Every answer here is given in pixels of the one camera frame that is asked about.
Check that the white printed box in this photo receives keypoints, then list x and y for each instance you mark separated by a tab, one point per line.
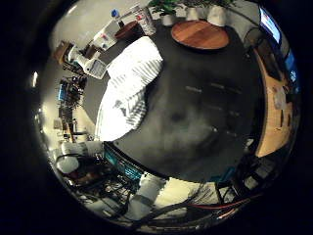
107	35

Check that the broad-leaf green plant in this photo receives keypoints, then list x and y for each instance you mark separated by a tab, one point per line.
164	6

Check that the cluttered equipment rack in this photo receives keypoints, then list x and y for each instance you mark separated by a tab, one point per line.
70	98

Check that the black remote control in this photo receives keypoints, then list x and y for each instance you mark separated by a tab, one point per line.
281	119

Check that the light wooden desk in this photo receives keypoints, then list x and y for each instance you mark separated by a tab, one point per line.
275	137

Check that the monitor with blue screen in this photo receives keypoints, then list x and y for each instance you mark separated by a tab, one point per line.
291	70

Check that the blue striped white cloth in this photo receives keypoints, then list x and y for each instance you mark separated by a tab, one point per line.
127	88

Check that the white plant pot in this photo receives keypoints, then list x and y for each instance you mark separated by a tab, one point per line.
192	14
168	20
217	16

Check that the wooden shelf box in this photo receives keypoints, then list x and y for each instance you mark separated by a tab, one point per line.
62	52

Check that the white printed canister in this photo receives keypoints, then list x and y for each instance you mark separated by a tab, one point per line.
143	20

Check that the round wooden board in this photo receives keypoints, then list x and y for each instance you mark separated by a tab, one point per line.
200	35

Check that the monitor with white window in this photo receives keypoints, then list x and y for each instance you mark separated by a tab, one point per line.
270	26

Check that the dark brown round tray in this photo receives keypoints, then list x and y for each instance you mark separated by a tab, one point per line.
126	30

